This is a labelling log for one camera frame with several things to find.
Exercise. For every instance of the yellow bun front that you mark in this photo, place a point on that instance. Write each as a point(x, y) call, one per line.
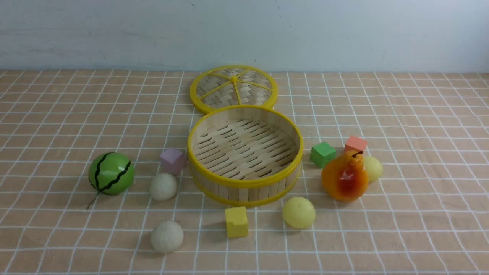
point(299, 213)

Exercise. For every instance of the yellow bun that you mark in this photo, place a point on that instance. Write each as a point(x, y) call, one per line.
point(373, 167)
point(299, 213)

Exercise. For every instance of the white bun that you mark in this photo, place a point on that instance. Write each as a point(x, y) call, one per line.
point(167, 237)
point(163, 187)

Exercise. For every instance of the bamboo steamer tray yellow rim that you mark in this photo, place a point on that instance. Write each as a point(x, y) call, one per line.
point(245, 155)

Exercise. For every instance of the woven bamboo steamer lid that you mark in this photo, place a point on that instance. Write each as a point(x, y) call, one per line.
point(233, 85)

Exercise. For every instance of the pink purple cube block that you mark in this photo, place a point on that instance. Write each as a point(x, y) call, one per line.
point(172, 161)

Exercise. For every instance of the green cube block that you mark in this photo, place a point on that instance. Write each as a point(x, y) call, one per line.
point(322, 153)

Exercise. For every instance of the yellow cube block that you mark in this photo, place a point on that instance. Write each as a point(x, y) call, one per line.
point(236, 222)

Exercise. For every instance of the orange toy pear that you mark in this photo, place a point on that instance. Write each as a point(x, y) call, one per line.
point(345, 178)

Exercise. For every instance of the salmon orange cube block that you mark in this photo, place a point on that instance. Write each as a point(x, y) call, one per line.
point(355, 143)

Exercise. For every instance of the green toy watermelon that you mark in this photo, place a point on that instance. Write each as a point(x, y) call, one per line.
point(110, 173)

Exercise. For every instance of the checkered peach tablecloth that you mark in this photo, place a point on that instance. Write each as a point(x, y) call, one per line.
point(427, 214)

